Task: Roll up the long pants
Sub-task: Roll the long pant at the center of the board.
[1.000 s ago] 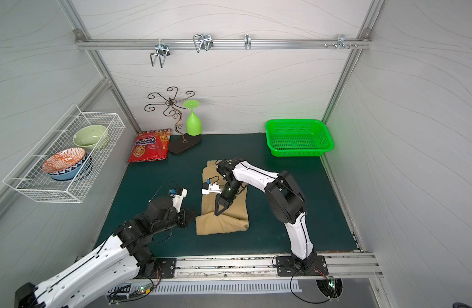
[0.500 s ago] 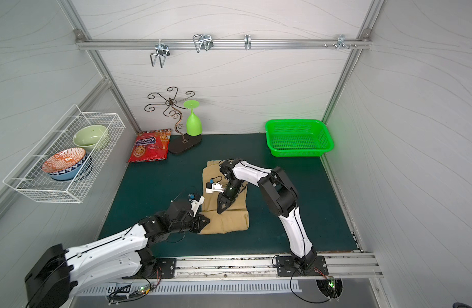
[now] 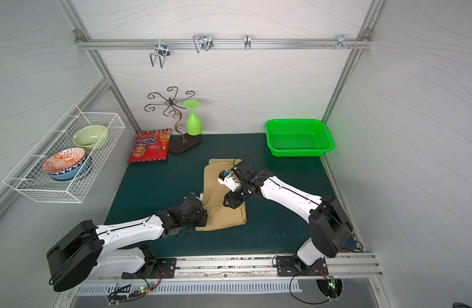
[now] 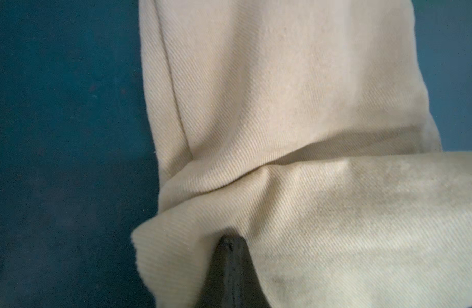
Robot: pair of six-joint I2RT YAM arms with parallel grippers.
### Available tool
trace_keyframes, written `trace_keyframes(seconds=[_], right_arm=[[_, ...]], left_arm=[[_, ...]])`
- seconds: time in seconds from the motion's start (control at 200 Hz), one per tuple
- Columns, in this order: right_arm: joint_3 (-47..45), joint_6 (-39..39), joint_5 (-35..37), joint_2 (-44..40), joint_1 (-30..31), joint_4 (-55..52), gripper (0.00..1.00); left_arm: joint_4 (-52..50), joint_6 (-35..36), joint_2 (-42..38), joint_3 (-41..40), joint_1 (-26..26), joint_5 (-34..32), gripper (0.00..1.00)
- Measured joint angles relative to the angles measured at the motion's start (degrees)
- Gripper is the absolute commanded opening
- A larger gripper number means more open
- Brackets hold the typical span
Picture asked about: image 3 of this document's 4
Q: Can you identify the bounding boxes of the left cable bundle with board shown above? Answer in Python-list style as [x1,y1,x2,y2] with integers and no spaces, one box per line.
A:
[106,265,163,305]

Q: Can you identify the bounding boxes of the light green ceramic bowl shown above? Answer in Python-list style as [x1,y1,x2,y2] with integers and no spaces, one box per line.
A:
[72,124,110,152]

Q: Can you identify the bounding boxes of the double prong metal hook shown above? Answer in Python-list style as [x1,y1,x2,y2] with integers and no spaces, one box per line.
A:
[149,41,171,68]

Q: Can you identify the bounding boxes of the right end metal hook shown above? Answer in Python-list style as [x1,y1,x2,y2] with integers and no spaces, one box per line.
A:
[323,35,357,50]

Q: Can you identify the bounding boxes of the metal clip hook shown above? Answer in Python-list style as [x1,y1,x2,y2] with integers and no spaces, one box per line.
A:
[192,33,214,53]

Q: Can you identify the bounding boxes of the white wire wall basket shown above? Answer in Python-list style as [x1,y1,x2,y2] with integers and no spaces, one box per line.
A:
[3,105,125,204]

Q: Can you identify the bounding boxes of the left black mount plate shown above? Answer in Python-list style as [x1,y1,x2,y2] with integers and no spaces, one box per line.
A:
[121,258,176,279]

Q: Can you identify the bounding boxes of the aluminium top rail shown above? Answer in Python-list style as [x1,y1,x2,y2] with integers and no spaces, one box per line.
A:
[76,37,373,51]

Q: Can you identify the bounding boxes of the small metal bracket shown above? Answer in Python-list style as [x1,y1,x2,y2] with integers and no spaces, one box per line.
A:
[244,34,251,50]

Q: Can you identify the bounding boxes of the red snack bag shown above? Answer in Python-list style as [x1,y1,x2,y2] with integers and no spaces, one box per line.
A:
[128,128,172,163]

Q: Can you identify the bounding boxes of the right black cable with board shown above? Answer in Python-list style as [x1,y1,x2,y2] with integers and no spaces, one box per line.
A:
[287,269,344,305]

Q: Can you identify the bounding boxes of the white vent grille strip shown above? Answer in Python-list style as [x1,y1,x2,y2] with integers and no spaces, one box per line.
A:
[75,280,302,297]

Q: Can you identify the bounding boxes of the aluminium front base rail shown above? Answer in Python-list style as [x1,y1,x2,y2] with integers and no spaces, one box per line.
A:
[87,250,383,281]

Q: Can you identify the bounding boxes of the orange blue patterned bowl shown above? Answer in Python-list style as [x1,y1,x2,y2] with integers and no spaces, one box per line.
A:
[42,148,88,181]

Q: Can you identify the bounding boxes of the green plastic basket tray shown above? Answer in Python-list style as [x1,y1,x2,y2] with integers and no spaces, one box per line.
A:
[265,119,334,157]

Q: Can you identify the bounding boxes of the tan long pants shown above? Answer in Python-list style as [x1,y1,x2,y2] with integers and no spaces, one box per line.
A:
[196,159,247,232]

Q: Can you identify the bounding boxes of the dark green table mat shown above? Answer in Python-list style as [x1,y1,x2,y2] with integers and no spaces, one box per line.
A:
[106,133,334,257]

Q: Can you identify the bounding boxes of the right black mount plate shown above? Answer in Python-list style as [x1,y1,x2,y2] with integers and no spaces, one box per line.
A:
[272,255,328,277]

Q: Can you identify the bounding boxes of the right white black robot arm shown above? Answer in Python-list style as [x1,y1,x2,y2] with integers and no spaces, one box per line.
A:
[218,161,353,269]

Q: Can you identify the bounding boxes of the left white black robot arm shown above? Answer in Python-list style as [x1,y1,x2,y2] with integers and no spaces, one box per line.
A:
[46,192,208,292]

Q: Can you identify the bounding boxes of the green plastic goblet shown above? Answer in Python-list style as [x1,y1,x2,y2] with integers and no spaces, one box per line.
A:
[183,100,203,136]

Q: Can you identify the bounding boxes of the dark metal scroll stand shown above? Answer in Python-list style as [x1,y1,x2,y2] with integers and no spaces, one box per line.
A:
[144,86,202,155]

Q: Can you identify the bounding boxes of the black mount plate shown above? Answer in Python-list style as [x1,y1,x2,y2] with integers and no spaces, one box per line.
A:
[121,258,176,279]
[272,255,328,277]

